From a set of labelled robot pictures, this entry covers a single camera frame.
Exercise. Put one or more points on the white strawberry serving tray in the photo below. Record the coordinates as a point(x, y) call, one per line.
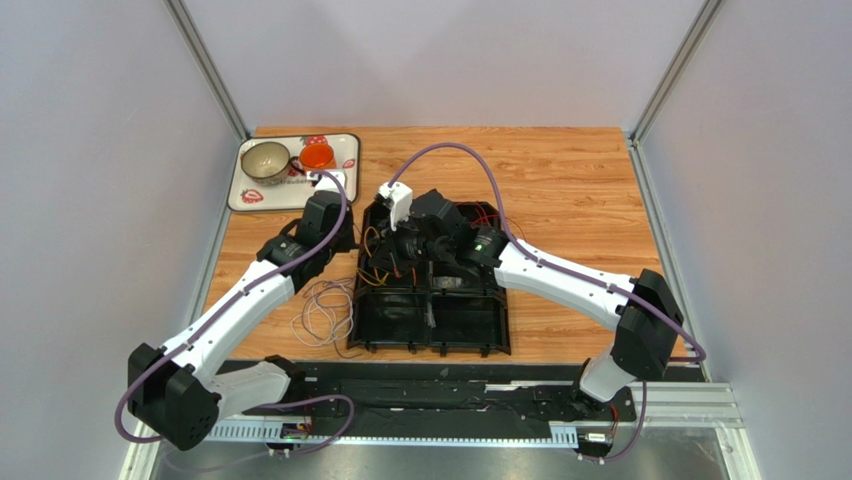
point(292, 190)

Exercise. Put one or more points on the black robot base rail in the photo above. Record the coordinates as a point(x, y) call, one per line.
point(456, 401)

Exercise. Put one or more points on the grey ceramic mug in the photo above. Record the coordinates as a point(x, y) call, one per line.
point(267, 163)

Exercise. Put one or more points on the aluminium frame post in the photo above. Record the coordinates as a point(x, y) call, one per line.
point(695, 34)
point(194, 40)

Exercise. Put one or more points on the aluminium frame post left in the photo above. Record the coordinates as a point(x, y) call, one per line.
point(194, 40)

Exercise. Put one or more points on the orange translucent cup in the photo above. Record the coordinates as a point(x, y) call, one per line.
point(318, 156)

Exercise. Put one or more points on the aluminium frame post right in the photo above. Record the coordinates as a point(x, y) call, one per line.
point(695, 34)

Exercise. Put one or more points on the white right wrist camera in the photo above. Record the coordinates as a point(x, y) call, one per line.
point(397, 198)

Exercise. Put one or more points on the black compartment organizer tray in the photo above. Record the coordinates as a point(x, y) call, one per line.
point(430, 306)

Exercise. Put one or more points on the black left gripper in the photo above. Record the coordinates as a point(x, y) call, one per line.
point(348, 243)

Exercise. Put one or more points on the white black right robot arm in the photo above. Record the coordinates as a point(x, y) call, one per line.
point(641, 311)

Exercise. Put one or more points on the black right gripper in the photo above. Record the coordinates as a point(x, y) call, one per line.
point(397, 238)

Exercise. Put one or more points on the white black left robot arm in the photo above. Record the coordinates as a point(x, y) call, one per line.
point(177, 390)

